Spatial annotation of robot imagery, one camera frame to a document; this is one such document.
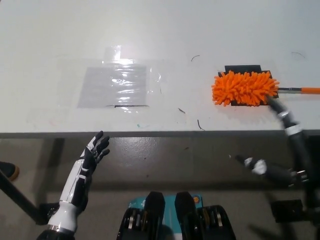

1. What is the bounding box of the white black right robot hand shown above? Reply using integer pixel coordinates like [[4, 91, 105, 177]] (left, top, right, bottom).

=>
[[234, 154, 268, 176]]

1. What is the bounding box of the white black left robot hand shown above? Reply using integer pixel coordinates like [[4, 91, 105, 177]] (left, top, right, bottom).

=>
[[59, 130, 111, 214]]

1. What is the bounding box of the orange telescopic microfiber duster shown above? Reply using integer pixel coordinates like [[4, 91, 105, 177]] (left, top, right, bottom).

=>
[[211, 70, 320, 108]]

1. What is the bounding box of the black diagonal metal bar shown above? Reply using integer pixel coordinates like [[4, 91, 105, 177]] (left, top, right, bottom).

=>
[[0, 169, 43, 225]]

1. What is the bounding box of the black shoe with tan sole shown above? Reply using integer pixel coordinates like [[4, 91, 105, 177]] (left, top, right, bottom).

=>
[[0, 161, 20, 181]]

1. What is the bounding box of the clear plastic taped sheet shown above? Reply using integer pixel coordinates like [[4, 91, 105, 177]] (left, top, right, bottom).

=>
[[76, 65, 150, 109]]

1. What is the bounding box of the black tape patch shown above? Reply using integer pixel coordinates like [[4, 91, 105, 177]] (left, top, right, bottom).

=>
[[217, 64, 280, 107]]

